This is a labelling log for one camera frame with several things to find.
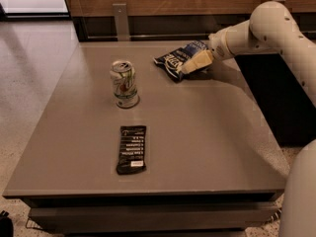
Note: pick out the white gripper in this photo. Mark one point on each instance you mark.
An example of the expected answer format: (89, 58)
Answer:
(217, 48)

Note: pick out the blue chip bag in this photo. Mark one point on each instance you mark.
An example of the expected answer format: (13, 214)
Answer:
(172, 62)

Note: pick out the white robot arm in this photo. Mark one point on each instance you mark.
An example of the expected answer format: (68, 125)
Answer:
(271, 27)

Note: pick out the black rxbar chocolate bar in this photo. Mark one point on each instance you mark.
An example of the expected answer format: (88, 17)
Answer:
(131, 152)

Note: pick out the white green soda can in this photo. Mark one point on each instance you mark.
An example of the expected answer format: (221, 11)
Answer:
(124, 84)

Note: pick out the grey low table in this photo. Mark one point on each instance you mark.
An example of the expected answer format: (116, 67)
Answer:
(211, 159)

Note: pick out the striped black white rod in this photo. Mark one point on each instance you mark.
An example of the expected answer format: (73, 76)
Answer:
(276, 215)

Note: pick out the black object floor corner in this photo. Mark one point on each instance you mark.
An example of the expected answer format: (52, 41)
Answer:
(6, 225)

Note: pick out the wooden wall shelf panel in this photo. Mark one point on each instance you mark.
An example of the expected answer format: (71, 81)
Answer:
(173, 19)

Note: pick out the left metal wall bracket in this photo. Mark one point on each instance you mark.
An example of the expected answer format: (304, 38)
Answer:
(121, 20)

